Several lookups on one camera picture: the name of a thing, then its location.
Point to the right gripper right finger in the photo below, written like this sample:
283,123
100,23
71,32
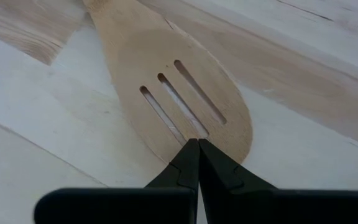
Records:
291,207

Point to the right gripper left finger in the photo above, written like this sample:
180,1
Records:
120,205

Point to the wooden slotted spatula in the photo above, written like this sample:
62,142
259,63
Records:
135,46

